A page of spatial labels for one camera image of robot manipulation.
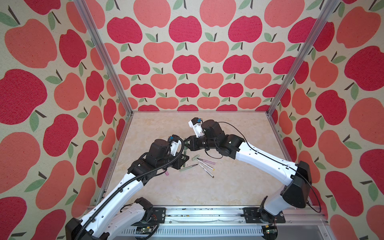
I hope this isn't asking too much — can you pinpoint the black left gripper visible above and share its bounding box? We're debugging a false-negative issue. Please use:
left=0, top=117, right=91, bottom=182
left=156, top=150, right=190, bottom=170

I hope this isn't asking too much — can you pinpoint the aluminium left rear corner post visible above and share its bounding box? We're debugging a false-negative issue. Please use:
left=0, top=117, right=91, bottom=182
left=74, top=1, right=134, bottom=118

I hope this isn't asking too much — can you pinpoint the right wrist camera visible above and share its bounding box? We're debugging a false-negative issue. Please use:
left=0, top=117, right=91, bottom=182
left=188, top=118, right=205, bottom=138

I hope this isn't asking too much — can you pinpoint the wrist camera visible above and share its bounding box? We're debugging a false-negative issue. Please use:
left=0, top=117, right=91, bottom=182
left=188, top=118, right=205, bottom=138
left=168, top=135, right=183, bottom=157

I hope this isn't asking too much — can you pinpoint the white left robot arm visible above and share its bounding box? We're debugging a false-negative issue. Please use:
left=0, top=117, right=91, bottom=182
left=65, top=135, right=189, bottom=240

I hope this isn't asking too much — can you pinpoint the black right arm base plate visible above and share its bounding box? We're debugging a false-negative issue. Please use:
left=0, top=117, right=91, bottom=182
left=241, top=207, right=286, bottom=224

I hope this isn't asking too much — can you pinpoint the white brown-tipped pen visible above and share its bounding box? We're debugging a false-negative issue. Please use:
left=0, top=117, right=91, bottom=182
left=198, top=163, right=214, bottom=178

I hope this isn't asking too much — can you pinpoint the white yellow-tipped pen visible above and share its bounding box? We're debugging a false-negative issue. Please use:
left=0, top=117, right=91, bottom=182
left=198, top=161, right=215, bottom=171

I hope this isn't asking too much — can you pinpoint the light green pen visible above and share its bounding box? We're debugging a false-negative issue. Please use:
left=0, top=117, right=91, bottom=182
left=179, top=164, right=198, bottom=172

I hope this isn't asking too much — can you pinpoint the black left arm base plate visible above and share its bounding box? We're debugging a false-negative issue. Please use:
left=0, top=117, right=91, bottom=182
left=143, top=207, right=167, bottom=224

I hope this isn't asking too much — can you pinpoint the aluminium corner post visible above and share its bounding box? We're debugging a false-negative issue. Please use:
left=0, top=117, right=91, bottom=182
left=266, top=0, right=341, bottom=117
left=74, top=1, right=134, bottom=118

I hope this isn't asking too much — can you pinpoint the light green pen cap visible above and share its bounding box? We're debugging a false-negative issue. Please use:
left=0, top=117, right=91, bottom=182
left=192, top=155, right=200, bottom=161

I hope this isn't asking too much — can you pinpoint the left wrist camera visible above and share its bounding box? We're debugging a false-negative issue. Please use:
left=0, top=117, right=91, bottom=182
left=168, top=135, right=183, bottom=157

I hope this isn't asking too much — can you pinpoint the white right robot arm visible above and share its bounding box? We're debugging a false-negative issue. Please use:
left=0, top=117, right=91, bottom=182
left=184, top=135, right=312, bottom=221

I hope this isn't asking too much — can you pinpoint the purple pen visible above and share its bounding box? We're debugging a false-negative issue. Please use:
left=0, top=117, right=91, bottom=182
left=198, top=158, right=216, bottom=165

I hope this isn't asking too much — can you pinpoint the dark green pen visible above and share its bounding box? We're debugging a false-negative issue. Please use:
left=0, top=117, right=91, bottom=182
left=183, top=146, right=187, bottom=159

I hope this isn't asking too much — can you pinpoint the aluminium right rear corner post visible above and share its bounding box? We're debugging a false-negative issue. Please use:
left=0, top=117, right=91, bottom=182
left=266, top=0, right=341, bottom=117

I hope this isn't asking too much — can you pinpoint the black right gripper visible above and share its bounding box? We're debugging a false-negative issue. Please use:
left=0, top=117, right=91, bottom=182
left=180, top=133, right=218, bottom=151

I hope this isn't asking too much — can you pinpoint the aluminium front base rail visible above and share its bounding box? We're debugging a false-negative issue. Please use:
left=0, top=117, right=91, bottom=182
left=74, top=205, right=334, bottom=240

